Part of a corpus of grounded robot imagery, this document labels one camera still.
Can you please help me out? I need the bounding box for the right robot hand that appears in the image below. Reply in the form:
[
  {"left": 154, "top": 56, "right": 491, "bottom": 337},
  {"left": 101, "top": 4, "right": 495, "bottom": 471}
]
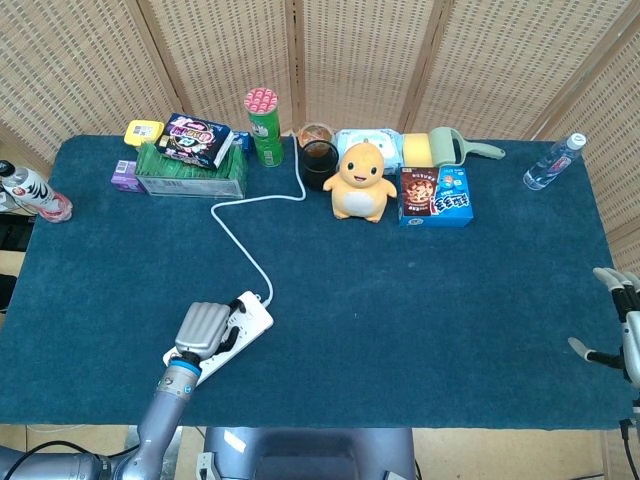
[{"left": 567, "top": 266, "right": 640, "bottom": 389}]

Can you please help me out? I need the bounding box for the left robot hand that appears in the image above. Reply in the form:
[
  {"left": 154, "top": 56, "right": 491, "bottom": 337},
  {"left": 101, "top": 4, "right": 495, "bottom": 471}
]
[{"left": 173, "top": 297, "right": 251, "bottom": 364}]

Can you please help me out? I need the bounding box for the white power strip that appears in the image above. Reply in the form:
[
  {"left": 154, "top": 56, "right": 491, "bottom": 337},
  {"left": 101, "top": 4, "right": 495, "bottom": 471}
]
[{"left": 162, "top": 291, "right": 275, "bottom": 385}]

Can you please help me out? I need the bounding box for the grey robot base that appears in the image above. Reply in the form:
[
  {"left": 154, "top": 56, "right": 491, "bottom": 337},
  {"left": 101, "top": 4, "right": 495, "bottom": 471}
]
[{"left": 195, "top": 426, "right": 417, "bottom": 480}]

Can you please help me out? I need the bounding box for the blue carpet mat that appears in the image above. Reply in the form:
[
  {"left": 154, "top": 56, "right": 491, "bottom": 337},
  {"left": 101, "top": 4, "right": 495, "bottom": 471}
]
[{"left": 0, "top": 133, "right": 635, "bottom": 432}]

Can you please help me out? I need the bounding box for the green tissue box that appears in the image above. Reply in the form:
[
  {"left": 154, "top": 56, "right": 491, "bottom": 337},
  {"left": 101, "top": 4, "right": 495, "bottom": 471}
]
[{"left": 134, "top": 142, "right": 249, "bottom": 200}]

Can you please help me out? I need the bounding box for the purple small box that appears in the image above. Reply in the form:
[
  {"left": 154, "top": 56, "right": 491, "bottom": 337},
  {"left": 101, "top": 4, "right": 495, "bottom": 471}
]
[{"left": 110, "top": 159, "right": 146, "bottom": 195}]

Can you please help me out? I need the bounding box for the clear water bottle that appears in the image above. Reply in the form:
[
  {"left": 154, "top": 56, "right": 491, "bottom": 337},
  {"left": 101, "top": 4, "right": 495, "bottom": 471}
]
[{"left": 522, "top": 132, "right": 587, "bottom": 192}]

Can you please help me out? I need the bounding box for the dark colourful snack pack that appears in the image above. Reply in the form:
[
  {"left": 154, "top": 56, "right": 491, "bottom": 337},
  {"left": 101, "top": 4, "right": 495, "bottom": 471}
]
[{"left": 155, "top": 112, "right": 235, "bottom": 171}]

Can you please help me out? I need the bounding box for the small blue box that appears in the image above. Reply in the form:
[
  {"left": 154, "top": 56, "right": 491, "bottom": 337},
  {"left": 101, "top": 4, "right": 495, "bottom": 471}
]
[{"left": 231, "top": 130, "right": 253, "bottom": 160}]

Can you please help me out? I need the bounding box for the black glass cup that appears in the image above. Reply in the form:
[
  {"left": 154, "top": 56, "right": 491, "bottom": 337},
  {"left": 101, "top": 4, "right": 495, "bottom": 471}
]
[{"left": 299, "top": 139, "right": 341, "bottom": 192}]

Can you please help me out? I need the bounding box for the yellow square container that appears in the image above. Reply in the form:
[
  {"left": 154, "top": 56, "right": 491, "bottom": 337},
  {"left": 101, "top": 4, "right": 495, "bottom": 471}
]
[{"left": 123, "top": 119, "right": 165, "bottom": 150}]

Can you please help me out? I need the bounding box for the green chips can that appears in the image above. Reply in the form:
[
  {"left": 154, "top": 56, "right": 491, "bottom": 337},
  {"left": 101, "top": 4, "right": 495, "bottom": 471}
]
[{"left": 243, "top": 87, "right": 285, "bottom": 168}]

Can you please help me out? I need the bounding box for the orange dinosaur toy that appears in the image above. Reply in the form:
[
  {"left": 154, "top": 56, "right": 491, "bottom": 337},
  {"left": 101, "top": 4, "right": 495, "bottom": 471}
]
[{"left": 322, "top": 139, "right": 399, "bottom": 224}]

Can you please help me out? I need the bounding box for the white sports drink bottle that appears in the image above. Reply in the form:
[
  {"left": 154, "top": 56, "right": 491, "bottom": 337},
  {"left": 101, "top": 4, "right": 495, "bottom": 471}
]
[{"left": 0, "top": 159, "right": 74, "bottom": 224}]

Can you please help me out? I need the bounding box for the blue cookie box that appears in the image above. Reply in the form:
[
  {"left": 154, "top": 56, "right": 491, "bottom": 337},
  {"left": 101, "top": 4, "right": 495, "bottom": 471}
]
[{"left": 397, "top": 166, "right": 475, "bottom": 230}]

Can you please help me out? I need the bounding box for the orange jelly cup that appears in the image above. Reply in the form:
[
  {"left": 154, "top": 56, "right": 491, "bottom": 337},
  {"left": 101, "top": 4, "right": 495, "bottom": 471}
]
[{"left": 297, "top": 122, "right": 335, "bottom": 147}]

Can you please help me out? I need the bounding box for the green lint roller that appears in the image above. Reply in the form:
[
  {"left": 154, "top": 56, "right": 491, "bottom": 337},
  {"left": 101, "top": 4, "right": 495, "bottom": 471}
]
[{"left": 429, "top": 126, "right": 507, "bottom": 167}]

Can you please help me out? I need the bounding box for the white wet wipes pack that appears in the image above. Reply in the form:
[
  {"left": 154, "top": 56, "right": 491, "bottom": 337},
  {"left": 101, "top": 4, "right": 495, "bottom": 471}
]
[{"left": 333, "top": 127, "right": 404, "bottom": 176}]

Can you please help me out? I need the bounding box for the yellow sponge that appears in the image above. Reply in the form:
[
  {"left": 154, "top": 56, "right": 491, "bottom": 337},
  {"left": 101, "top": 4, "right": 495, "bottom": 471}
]
[{"left": 402, "top": 132, "right": 435, "bottom": 168}]

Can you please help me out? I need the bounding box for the woven folding screen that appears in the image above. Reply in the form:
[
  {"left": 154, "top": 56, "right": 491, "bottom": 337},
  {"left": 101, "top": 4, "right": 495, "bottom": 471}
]
[{"left": 0, "top": 0, "right": 640, "bottom": 281}]

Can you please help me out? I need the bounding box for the white power cable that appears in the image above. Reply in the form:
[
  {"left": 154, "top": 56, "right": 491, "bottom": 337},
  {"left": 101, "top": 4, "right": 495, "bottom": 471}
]
[{"left": 210, "top": 131, "right": 307, "bottom": 306}]

